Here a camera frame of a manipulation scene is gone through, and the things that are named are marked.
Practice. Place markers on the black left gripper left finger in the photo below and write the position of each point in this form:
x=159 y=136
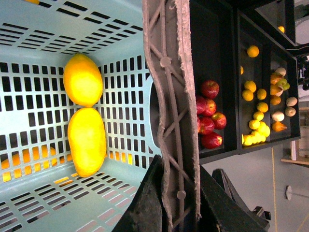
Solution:
x=146 y=212

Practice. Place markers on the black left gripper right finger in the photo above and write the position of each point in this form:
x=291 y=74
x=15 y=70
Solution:
x=222 y=208

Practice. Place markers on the yellow mango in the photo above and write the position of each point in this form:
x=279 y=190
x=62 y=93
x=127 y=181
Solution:
x=87 y=140

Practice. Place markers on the light blue plastic basket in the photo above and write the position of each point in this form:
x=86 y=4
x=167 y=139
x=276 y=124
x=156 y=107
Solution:
x=40 y=190

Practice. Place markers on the yellow lemon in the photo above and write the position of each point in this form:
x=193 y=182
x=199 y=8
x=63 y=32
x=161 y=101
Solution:
x=82 y=81

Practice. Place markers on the brown basket handle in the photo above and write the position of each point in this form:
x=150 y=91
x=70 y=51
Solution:
x=168 y=54

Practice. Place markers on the black lemon tray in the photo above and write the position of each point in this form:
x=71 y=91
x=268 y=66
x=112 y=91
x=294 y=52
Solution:
x=254 y=85

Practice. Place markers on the red apple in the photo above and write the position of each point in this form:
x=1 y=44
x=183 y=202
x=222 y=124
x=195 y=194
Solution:
x=205 y=125
x=211 y=141
x=210 y=89
x=219 y=120

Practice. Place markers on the black apple tray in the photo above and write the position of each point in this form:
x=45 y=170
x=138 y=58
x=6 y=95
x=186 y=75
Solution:
x=213 y=55

